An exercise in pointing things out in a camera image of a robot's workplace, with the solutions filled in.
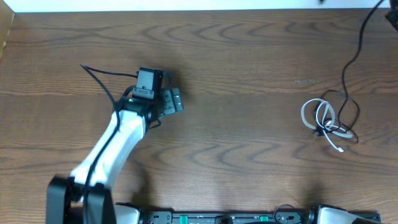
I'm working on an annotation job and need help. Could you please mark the black USB cable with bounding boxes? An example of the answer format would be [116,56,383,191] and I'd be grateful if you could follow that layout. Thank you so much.
[312,0,386,144]

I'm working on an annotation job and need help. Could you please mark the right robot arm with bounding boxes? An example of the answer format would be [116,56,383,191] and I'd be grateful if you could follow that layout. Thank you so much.
[314,205,382,224]

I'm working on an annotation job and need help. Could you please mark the white USB cable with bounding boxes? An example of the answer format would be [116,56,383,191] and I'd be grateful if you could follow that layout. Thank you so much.
[300,98,354,153]

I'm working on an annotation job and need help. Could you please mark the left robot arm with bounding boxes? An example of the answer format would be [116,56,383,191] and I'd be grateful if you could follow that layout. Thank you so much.
[45,67,183,223]

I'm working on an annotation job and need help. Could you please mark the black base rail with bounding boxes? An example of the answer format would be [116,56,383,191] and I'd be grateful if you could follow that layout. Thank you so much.
[136,210,382,224]

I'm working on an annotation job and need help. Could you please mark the cardboard box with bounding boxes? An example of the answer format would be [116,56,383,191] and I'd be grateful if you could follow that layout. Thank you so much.
[0,0,15,57]

